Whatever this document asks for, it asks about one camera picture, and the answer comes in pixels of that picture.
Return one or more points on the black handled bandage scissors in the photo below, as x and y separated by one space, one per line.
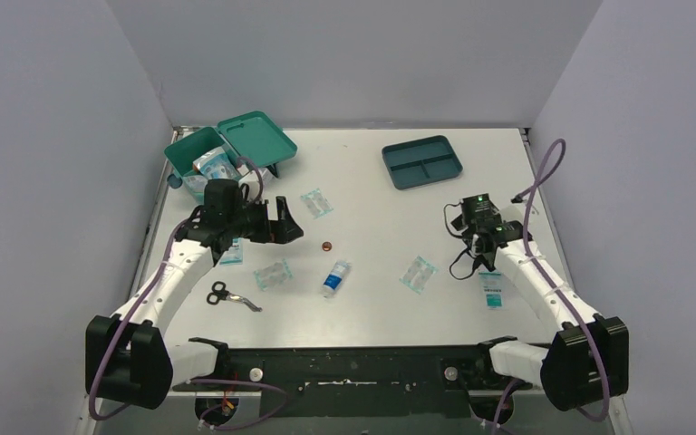
219 293

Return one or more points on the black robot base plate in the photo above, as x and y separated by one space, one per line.
451 381

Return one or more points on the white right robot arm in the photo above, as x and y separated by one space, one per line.
586 358

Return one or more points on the white gauze pad pack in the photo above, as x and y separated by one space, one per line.
520 213

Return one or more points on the blue packet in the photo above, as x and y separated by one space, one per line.
221 170

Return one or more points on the blue cotton swab bag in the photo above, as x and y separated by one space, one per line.
212 156

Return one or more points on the clear bag teal edge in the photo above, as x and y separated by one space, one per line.
196 184

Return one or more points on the dark teal divided tray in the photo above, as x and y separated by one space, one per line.
421 162

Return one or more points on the bandage strip pack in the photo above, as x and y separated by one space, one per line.
316 203
273 275
418 274

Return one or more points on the teal medical gauze packet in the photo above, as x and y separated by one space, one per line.
234 255

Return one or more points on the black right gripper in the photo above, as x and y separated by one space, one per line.
461 225

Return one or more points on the blue white bandage roll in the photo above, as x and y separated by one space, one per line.
340 270

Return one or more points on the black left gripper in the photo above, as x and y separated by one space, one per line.
270 222

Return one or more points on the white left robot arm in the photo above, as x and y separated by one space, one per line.
126 357

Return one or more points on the teal medicine kit box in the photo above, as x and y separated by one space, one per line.
251 135

